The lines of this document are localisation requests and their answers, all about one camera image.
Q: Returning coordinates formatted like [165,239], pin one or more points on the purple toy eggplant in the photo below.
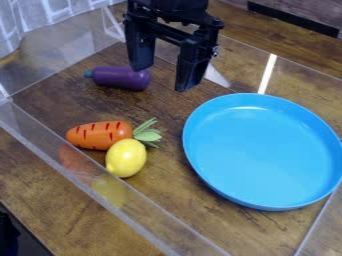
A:
[119,77]

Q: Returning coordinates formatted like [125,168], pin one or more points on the orange toy carrot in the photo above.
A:
[99,135]

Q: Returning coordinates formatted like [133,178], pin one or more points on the white curtain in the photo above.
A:
[24,15]

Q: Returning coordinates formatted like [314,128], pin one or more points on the yellow toy lemon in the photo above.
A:
[126,158]

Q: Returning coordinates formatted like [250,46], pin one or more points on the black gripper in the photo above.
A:
[143,29]

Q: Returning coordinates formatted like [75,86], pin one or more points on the clear acrylic enclosure wall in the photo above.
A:
[83,212]

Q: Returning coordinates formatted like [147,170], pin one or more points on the blue round tray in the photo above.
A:
[263,151]

